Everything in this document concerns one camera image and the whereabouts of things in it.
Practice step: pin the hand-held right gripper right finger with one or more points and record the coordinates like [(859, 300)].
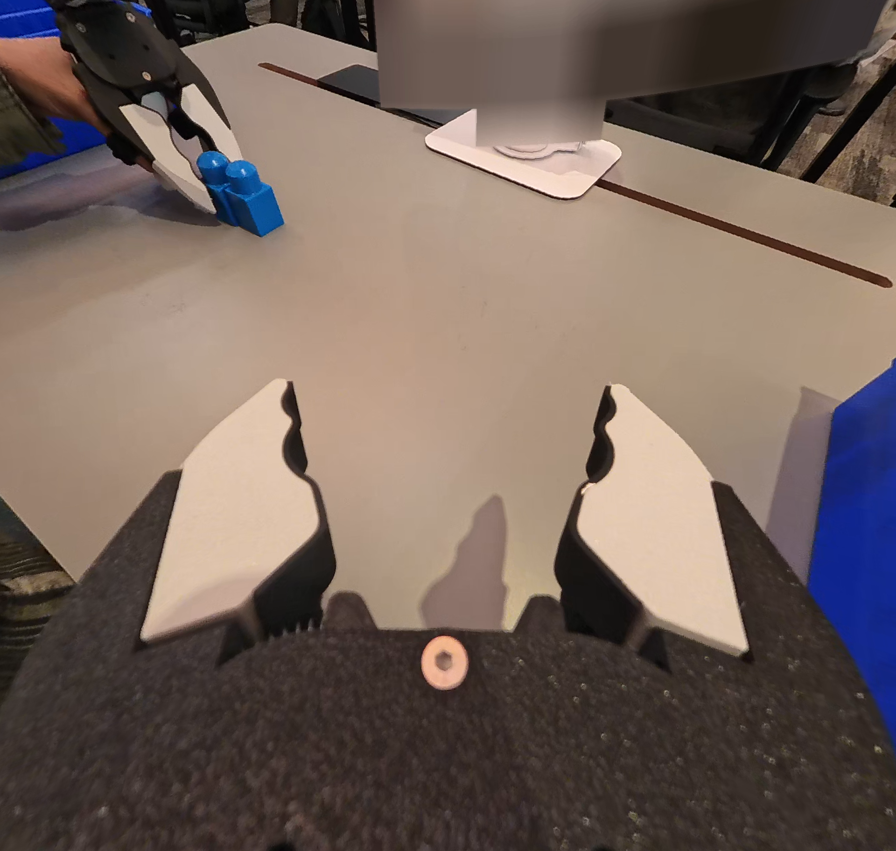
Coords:
[(658, 529)]

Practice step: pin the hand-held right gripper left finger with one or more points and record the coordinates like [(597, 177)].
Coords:
[(238, 515)]

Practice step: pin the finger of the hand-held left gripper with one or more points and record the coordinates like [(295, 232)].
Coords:
[(157, 148), (213, 120)]

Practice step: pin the blue mega block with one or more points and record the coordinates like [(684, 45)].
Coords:
[(259, 207), (220, 197)]

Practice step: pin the blue plastic bin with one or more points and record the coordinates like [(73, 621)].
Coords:
[(861, 550), (21, 18)]

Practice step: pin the black flat tablet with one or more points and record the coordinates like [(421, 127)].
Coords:
[(350, 81)]

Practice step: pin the black backpack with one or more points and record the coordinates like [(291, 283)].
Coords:
[(325, 11)]

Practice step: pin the white document holder stand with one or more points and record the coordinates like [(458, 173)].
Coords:
[(532, 176)]

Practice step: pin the black mesh office chair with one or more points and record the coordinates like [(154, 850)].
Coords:
[(700, 123)]

